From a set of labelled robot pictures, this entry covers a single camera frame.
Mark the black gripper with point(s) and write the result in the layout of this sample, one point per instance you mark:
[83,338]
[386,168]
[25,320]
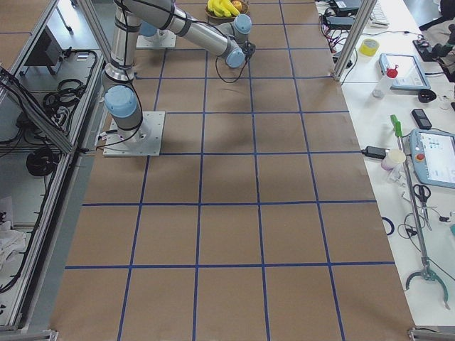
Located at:
[249,50]

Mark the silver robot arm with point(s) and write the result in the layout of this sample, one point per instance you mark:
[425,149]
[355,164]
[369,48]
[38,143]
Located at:
[229,41]

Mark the red yellow apple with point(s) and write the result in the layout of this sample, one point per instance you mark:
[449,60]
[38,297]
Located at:
[238,5]

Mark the yellow banana bunch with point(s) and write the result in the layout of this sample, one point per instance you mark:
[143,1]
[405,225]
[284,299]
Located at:
[222,8]

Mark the yellow tape roll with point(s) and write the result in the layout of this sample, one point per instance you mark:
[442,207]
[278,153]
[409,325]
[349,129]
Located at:
[369,47]

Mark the clear bottle red cap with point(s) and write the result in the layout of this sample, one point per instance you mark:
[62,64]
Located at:
[384,85]

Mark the teach pendant far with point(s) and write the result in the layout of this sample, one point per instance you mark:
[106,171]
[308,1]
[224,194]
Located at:
[410,74]

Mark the teach pendant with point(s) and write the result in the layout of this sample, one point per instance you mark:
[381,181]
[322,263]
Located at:
[433,157]
[410,74]

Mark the black power adapter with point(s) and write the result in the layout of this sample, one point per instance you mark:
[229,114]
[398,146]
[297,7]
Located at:
[374,152]

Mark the white paper cup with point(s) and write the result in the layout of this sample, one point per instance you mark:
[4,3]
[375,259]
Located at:
[392,159]

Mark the teach pendant near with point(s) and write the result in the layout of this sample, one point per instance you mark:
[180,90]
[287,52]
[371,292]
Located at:
[433,157]

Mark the black scissors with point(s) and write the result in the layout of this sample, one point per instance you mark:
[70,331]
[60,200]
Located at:
[423,193]

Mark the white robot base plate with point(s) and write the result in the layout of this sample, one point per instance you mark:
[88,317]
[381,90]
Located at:
[145,142]
[160,40]

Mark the aluminium frame post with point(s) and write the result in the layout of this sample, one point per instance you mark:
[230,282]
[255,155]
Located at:
[360,21]

